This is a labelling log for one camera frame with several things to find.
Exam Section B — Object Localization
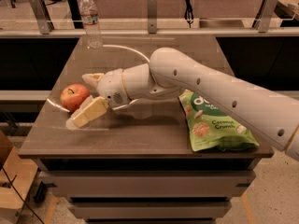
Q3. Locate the green rice chips bag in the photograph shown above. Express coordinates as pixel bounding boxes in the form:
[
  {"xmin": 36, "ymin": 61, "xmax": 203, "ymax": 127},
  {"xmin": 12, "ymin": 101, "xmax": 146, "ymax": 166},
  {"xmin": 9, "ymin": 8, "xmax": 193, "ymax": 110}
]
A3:
[{"xmin": 179, "ymin": 90, "xmax": 259, "ymax": 151}]

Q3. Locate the left metal rail bracket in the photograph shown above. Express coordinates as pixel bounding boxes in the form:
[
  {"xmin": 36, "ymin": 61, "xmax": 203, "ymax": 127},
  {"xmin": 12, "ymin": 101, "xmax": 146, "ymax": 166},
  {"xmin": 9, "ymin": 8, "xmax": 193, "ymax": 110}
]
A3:
[{"xmin": 29, "ymin": 0, "xmax": 53, "ymax": 35}]

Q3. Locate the grey drawer cabinet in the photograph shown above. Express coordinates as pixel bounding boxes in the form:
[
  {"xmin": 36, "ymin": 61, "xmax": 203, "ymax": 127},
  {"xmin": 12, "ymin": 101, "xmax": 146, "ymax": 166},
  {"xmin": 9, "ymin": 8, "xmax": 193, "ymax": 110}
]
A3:
[{"xmin": 36, "ymin": 157, "xmax": 260, "ymax": 224}]

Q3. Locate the wooden box at left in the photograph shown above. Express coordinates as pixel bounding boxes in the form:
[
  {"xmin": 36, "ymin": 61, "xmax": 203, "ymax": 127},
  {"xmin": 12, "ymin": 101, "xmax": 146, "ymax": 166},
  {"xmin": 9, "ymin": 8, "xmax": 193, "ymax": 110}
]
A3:
[{"xmin": 0, "ymin": 132, "xmax": 37, "ymax": 224}]

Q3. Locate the right metal rail bracket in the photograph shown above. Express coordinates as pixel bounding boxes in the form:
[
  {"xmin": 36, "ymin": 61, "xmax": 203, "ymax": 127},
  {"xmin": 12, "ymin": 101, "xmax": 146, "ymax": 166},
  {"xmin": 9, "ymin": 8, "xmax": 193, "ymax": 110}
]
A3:
[{"xmin": 253, "ymin": 0, "xmax": 278, "ymax": 33}]

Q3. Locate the black floor cable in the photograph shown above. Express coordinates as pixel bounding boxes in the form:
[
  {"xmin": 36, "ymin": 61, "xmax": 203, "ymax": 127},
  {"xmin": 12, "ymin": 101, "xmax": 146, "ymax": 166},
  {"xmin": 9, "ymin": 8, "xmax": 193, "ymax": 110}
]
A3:
[{"xmin": 0, "ymin": 166, "xmax": 46, "ymax": 224}]

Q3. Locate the black hanging cable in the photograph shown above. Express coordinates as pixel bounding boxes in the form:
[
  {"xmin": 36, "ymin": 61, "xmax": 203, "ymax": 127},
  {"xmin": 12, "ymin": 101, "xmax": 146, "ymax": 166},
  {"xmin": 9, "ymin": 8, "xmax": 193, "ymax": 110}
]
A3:
[{"xmin": 182, "ymin": 0, "xmax": 194, "ymax": 29}]

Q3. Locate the clear plastic water bottle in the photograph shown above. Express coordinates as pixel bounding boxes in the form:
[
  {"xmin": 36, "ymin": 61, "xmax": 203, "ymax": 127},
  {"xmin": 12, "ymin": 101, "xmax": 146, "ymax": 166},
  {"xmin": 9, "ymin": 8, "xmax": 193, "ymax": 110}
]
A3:
[{"xmin": 78, "ymin": 0, "xmax": 103, "ymax": 49}]

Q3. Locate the red apple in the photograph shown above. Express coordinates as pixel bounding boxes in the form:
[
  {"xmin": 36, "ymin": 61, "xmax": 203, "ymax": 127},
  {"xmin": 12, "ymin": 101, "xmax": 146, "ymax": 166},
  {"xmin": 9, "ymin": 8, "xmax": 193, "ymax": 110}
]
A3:
[{"xmin": 60, "ymin": 84, "xmax": 90, "ymax": 112}]

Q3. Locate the middle metal rail bracket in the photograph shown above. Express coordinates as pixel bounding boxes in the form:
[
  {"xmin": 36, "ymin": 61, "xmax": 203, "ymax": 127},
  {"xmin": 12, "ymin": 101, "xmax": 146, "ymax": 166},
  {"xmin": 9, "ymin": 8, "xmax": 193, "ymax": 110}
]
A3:
[{"xmin": 147, "ymin": 0, "xmax": 157, "ymax": 34}]

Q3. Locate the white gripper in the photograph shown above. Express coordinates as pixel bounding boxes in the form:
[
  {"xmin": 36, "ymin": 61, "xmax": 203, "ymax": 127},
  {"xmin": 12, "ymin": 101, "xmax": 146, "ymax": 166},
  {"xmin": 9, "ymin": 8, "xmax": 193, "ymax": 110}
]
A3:
[{"xmin": 65, "ymin": 69, "xmax": 131, "ymax": 130}]

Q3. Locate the metal rail bracket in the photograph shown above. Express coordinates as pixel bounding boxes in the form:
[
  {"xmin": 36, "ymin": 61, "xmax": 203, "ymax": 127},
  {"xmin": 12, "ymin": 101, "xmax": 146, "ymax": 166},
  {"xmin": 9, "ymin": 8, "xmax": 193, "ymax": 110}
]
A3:
[
  {"xmin": 253, "ymin": 0, "xmax": 278, "ymax": 33},
  {"xmin": 147, "ymin": 0, "xmax": 157, "ymax": 34},
  {"xmin": 29, "ymin": 0, "xmax": 53, "ymax": 35}
]

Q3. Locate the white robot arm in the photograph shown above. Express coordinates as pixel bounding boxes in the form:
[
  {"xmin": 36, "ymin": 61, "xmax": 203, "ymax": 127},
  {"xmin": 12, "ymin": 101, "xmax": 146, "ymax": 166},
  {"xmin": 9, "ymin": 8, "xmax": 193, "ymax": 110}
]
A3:
[{"xmin": 66, "ymin": 48, "xmax": 299, "ymax": 161}]

